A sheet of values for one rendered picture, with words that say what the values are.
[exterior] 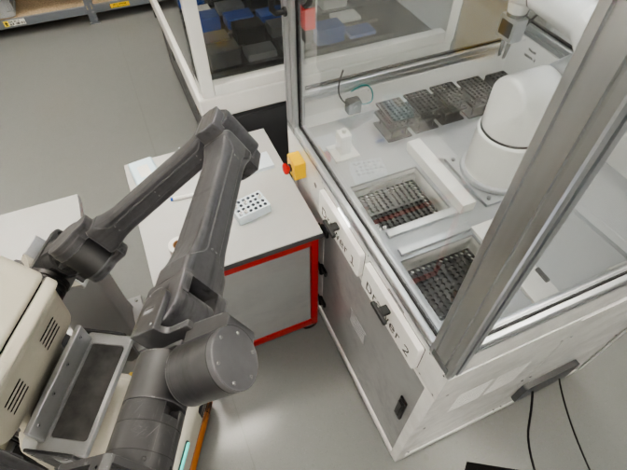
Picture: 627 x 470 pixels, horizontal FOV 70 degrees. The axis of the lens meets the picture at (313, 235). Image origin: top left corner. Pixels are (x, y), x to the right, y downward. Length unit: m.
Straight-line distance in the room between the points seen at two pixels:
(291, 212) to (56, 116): 2.48
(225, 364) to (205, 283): 0.14
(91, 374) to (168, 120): 2.52
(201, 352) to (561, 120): 0.47
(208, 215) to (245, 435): 1.55
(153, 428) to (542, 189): 0.53
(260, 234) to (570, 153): 1.12
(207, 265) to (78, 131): 3.06
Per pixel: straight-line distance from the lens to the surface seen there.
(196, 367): 0.40
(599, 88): 0.57
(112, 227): 0.92
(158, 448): 0.43
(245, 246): 1.52
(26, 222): 1.87
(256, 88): 1.95
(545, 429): 2.25
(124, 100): 3.72
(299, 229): 1.55
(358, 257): 1.30
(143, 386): 0.44
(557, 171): 0.63
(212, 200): 0.60
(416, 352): 1.17
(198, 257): 0.52
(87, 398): 1.08
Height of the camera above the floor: 1.96
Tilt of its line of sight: 51 degrees down
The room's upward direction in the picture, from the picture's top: straight up
